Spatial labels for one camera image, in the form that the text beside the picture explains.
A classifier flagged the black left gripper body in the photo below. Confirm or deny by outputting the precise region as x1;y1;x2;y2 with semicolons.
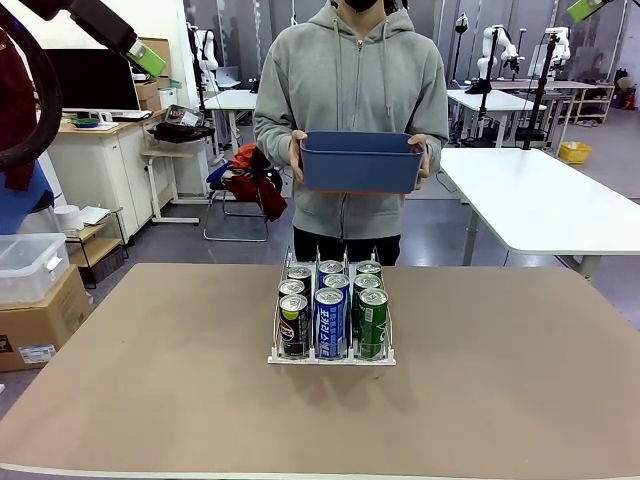
29;0;81;23

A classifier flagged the blue plastic bin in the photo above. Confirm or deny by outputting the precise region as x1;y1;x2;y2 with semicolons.
299;130;425;195

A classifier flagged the person's left forearm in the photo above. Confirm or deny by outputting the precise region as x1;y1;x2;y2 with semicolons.
414;109;450;151

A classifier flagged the person's right forearm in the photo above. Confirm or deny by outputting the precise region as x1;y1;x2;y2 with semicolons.
253;109;301;151

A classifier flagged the person's left hand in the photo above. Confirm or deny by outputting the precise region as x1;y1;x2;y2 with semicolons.
408;133;432;181

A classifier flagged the person's right hand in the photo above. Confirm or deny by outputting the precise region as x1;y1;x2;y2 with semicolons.
289;130;309;184

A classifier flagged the brown cardboard box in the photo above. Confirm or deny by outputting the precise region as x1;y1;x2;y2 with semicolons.
133;79;164;114
138;38;172;79

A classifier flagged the black computer monitor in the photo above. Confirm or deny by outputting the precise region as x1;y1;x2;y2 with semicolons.
42;48;142;112

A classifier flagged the black tripod stand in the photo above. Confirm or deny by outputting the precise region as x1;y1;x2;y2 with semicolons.
469;27;502;147
521;29;560;152

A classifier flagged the wooden shelf unit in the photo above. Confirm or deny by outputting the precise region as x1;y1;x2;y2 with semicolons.
564;82;616;126

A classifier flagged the printed packaging box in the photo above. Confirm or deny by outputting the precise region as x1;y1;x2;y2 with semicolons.
165;105;206;129

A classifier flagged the white cabinet desk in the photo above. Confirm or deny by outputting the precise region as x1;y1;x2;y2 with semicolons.
38;109;169;226

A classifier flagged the black bag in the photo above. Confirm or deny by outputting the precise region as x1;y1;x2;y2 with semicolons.
148;122;217;145

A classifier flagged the silver laptop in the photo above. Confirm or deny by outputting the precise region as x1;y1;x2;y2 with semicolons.
215;67;242;91

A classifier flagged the white background table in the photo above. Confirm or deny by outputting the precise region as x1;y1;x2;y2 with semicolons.
446;88;547;146

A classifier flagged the small white side table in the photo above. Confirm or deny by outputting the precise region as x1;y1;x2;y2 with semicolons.
142;149;211;224

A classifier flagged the yellow plastic crate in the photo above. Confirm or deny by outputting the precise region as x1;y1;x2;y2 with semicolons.
558;142;593;167

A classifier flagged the person in dark red top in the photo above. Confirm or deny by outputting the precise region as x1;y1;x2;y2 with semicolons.
0;27;56;236

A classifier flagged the white paper roll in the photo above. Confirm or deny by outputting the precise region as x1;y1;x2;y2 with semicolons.
53;205;86;233

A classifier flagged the red orange jacket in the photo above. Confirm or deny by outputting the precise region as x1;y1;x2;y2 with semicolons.
207;143;289;224

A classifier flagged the black office chair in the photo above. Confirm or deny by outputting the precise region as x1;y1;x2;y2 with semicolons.
203;144;286;244

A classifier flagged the person in grey hoodie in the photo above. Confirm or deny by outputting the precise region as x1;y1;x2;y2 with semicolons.
253;0;450;268

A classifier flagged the clear plastic storage box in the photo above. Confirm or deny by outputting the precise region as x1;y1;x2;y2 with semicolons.
0;232;71;305

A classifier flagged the large cardboard box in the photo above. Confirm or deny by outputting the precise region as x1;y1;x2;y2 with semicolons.
0;264;94;374

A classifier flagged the black left arm cable sleeve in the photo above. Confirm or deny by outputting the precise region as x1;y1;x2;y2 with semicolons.
0;0;64;172

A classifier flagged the white wire can dispenser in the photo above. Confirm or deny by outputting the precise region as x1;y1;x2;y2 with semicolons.
267;244;399;366

